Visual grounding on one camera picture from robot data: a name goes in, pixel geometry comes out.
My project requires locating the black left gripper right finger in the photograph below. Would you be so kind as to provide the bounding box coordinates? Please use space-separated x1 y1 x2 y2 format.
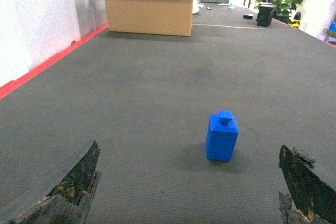
279 145 335 223

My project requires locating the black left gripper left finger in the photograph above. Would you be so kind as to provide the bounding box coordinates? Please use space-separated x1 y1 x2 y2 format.
1 140 101 223

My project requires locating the blue bottle-shaped plastic part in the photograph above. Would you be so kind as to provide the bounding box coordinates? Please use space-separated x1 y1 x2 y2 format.
206 110 239 162

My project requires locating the yellow black striped bollard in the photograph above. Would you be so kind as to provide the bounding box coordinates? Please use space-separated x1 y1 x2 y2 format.
291 11 301 28

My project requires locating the black device on table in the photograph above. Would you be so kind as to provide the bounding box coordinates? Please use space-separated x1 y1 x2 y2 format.
256 2 277 27

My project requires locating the small black flat object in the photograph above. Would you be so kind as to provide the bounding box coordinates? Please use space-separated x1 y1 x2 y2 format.
243 14 254 19

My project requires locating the large cardboard box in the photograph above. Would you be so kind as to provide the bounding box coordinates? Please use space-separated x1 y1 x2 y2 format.
105 0 193 37

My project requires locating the white plastic object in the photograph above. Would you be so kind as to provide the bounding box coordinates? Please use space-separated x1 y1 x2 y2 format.
192 0 200 14

